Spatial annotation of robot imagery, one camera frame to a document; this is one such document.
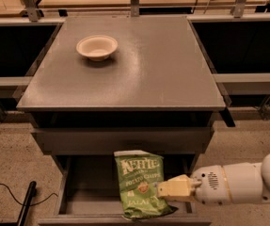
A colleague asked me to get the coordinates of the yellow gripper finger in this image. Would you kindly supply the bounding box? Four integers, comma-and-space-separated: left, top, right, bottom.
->
156, 174, 201, 202

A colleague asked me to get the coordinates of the green jalapeno chip bag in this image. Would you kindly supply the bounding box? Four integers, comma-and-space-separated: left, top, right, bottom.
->
114, 150, 177, 220

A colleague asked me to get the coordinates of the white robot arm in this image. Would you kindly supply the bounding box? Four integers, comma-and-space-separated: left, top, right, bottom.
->
156, 154, 270, 205

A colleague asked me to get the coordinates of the open middle drawer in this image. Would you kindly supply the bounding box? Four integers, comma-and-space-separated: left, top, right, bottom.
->
39, 155, 211, 226

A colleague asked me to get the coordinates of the closed top drawer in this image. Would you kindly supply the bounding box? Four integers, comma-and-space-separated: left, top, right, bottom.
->
32, 127, 214, 155

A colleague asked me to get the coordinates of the grey drawer cabinet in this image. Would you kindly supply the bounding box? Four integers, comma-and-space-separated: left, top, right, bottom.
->
16, 14, 228, 226

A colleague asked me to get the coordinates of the black bar on floor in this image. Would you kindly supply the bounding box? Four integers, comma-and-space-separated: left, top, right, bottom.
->
17, 181, 37, 226

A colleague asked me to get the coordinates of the white paper bowl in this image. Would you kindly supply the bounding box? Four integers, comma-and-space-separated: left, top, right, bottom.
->
76, 35, 118, 61

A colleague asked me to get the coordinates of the right horizontal metal rail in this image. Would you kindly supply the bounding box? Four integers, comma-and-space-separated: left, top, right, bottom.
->
214, 73, 270, 95

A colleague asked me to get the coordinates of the horizontal metal rail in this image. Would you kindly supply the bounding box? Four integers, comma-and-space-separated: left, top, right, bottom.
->
0, 76, 32, 98
214, 73, 270, 95

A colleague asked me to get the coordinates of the black cable on floor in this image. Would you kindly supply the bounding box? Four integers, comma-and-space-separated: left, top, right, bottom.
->
0, 182, 59, 207

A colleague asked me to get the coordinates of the middle metal post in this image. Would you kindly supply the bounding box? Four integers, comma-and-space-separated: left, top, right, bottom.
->
130, 0, 139, 17

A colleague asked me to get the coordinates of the left horizontal metal rail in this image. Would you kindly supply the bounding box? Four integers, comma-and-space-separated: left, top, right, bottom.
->
0, 76, 32, 98

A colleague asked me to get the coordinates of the left metal post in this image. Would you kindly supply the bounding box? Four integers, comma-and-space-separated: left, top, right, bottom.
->
22, 0, 40, 22

